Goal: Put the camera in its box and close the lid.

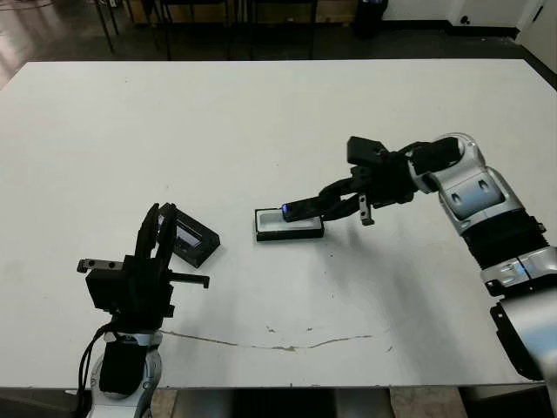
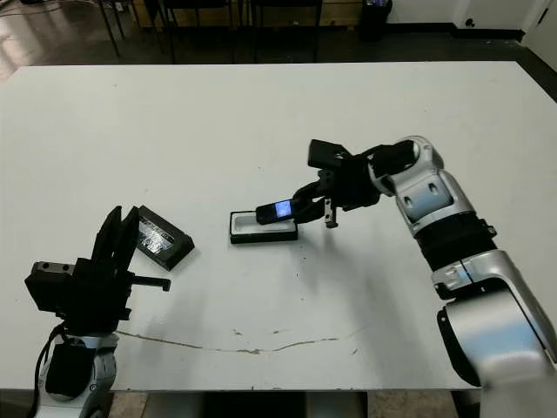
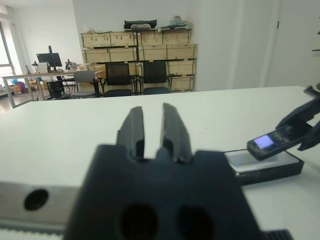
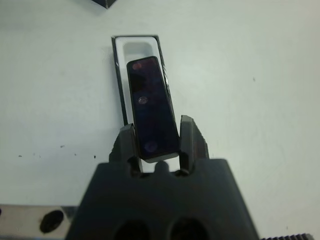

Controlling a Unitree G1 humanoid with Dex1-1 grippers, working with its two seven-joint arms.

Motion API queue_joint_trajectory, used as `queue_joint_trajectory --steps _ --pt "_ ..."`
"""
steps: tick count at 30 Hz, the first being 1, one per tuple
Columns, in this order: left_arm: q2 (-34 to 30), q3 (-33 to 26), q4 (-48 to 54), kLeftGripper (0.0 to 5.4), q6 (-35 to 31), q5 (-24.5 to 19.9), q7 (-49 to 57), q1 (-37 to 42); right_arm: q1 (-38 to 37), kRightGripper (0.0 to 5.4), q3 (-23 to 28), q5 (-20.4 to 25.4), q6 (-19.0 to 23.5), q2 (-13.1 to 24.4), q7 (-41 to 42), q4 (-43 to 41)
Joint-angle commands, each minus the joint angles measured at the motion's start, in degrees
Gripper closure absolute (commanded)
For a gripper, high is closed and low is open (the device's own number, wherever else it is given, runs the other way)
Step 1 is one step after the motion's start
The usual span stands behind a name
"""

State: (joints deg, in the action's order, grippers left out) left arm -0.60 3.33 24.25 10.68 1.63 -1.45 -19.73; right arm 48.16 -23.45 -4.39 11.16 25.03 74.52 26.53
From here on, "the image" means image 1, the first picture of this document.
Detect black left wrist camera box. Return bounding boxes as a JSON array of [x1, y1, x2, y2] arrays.
[[85, 268, 130, 311]]

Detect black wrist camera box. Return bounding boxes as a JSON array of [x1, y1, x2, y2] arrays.
[[346, 136, 388, 165], [85, 268, 130, 311]]

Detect black camera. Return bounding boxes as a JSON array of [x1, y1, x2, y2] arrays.
[[281, 195, 327, 224]]

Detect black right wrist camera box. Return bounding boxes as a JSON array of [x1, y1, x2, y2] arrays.
[[346, 136, 388, 165]]

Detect black trash bin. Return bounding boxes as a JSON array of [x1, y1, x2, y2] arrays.
[[352, 0, 388, 39]]

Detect glossy black box lid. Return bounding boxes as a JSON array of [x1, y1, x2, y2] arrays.
[[158, 207, 222, 268]]

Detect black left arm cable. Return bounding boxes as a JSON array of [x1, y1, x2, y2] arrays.
[[77, 324, 117, 418]]

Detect white door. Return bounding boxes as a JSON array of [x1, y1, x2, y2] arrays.
[[517, 0, 557, 47]]

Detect black box white inlay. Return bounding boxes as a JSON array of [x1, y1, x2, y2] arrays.
[[254, 207, 326, 243]]

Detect grey chair black legs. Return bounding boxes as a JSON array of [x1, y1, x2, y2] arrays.
[[93, 0, 118, 53]]

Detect robot lower body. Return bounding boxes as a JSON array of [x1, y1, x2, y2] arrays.
[[173, 386, 388, 418]]

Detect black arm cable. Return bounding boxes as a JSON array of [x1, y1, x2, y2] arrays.
[[77, 324, 117, 418], [385, 139, 440, 160]]

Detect wooden crate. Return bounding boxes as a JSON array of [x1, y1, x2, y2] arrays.
[[315, 0, 354, 23]]

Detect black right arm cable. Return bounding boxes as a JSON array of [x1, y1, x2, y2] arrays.
[[385, 139, 440, 160]]

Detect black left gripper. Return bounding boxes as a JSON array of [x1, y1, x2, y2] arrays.
[[77, 202, 211, 332]]

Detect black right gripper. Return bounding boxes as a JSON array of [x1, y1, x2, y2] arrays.
[[319, 155, 418, 226]]

